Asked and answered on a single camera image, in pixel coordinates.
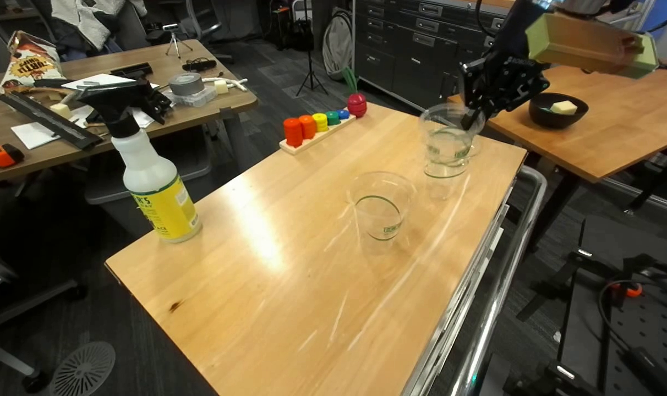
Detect long black bar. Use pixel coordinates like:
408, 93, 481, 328
0, 93, 105, 151

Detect white round fan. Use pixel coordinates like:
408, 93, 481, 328
319, 7, 357, 80

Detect red toy block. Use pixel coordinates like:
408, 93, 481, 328
282, 117, 307, 149

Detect white paper note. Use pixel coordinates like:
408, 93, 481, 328
9, 121, 61, 151

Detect chip bag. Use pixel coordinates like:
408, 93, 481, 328
0, 29, 69, 95

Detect orange clamp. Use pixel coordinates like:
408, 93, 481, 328
611, 282, 645, 301

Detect black drawer cabinet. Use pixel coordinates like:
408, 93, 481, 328
353, 0, 514, 112

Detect black metal stand frame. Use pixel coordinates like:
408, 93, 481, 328
504, 218, 667, 396

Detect red toy apple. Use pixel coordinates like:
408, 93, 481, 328
345, 90, 369, 121

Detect black bowl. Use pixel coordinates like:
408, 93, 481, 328
528, 90, 592, 132

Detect white cable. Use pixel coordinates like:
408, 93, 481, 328
197, 75, 250, 95

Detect wooden side table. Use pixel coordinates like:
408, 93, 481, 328
485, 61, 667, 185

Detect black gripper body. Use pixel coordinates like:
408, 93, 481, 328
458, 52, 552, 112

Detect office chair base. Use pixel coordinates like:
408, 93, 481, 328
0, 240, 87, 391

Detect orange and black tool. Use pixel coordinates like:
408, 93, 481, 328
0, 143, 27, 172

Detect pale food in bowl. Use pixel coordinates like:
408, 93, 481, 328
548, 99, 580, 117

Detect gray round container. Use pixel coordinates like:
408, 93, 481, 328
168, 70, 207, 102

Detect spray bottle with yellow label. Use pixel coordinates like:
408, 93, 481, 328
72, 77, 205, 246

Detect black tripod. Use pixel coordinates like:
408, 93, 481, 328
294, 0, 337, 99

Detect clear plastic cup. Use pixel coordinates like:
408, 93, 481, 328
420, 107, 481, 181
417, 102, 487, 169
348, 169, 417, 249

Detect white jacket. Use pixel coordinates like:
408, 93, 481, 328
48, 0, 152, 51

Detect long wooden desk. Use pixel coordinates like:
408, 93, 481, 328
0, 39, 259, 185

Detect orange toy block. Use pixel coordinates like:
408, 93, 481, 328
296, 114, 319, 140

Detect colourful stacking toy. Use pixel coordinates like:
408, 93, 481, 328
277, 110, 361, 159

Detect black remote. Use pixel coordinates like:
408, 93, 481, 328
181, 57, 219, 75

